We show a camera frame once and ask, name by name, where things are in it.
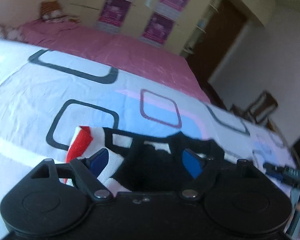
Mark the cream wardrobe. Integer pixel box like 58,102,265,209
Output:
70,0,275,55

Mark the cream round headboard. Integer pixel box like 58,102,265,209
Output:
0,0,44,26

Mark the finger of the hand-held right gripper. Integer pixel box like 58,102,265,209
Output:
263,162,300,187

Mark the striped knit sweater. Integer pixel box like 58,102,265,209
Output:
65,126,227,193

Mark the brown wooden door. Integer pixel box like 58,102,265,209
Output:
187,0,248,87

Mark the white patterned pillow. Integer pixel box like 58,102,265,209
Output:
0,24,23,41

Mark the wooden chair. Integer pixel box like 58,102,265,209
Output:
247,91,278,125

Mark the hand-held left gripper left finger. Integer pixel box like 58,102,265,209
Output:
30,148,115,201

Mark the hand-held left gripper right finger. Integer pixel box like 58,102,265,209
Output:
180,148,262,201

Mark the cream corner shelf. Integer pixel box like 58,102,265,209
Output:
182,2,219,56

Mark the pink bed sheet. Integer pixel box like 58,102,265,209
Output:
17,20,211,103

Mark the orange patterned pillow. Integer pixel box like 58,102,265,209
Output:
40,1,74,23

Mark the printed bed sheet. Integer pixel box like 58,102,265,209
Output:
0,37,298,240

